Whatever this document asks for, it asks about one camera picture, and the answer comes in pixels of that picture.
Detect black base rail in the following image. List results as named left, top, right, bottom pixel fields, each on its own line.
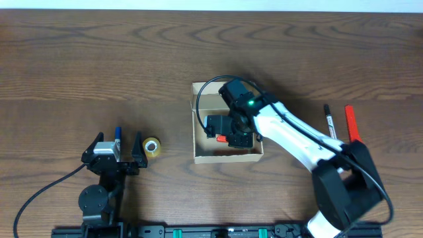
left=51, top=221, right=384, bottom=238

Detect red handled pliers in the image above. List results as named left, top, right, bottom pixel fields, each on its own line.
left=216, top=135, right=228, bottom=143

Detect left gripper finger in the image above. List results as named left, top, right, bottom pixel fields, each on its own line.
left=81, top=132, right=104, bottom=163
left=131, top=132, right=148, bottom=168

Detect yellow tape roll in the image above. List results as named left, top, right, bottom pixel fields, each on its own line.
left=143, top=138, right=161, bottom=157

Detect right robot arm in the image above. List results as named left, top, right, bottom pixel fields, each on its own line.
left=203, top=76, right=393, bottom=237

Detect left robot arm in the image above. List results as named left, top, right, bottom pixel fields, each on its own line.
left=78, top=132, right=148, bottom=228

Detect open cardboard box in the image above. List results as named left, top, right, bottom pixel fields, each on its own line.
left=191, top=81, right=264, bottom=164

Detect blue marker pen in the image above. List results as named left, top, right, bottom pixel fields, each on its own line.
left=114, top=127, right=122, bottom=151

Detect black white marker pen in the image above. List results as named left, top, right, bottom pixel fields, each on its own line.
left=324, top=104, right=337, bottom=139

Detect red utility knife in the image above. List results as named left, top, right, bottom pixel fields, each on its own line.
left=344, top=104, right=362, bottom=142

